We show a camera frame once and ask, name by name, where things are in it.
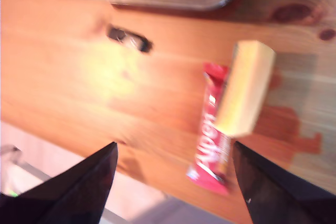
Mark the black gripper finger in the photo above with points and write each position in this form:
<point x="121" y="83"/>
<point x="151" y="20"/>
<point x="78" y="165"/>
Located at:
<point x="73" y="195"/>
<point x="275" y="195"/>

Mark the yellow sponge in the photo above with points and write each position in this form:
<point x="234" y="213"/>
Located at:
<point x="246" y="87"/>

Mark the red candy bar wrapper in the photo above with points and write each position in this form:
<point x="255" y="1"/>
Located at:
<point x="210" y="140"/>

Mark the grey metal frame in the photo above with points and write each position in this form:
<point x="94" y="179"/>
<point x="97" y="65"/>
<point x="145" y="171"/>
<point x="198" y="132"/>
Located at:
<point x="23" y="166"/>

